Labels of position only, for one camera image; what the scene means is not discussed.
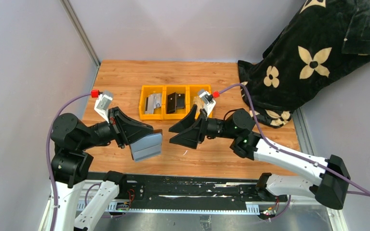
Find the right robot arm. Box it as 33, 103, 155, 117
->
169, 105, 350, 210

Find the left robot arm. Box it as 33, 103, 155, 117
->
47, 107, 161, 231

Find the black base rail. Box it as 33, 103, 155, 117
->
106, 174, 288, 217

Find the black floral blanket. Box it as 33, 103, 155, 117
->
237, 0, 370, 128

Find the gold credit card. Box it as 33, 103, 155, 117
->
193, 95, 210, 114

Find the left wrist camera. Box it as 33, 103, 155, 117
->
94, 90, 113, 122

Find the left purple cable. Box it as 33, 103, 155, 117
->
46, 90, 100, 231

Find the yellow compartment tray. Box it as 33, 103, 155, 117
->
138, 85, 211, 120

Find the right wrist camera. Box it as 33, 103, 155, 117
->
198, 89, 216, 116

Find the brown leather card holder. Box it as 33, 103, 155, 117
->
130, 129, 163, 162

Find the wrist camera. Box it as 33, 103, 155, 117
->
198, 89, 216, 116
94, 90, 113, 122

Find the black card in tray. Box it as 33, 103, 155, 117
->
166, 92, 185, 114

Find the silver card in tray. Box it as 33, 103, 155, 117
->
145, 93, 162, 115

